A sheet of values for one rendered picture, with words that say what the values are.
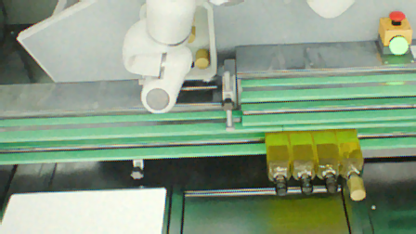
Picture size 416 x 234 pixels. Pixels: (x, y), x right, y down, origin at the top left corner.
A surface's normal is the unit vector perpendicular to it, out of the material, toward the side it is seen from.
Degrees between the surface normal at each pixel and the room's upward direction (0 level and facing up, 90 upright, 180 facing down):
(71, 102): 90
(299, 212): 90
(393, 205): 90
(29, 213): 90
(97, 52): 0
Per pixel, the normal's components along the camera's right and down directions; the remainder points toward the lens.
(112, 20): 0.04, 0.60
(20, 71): -0.03, -0.80
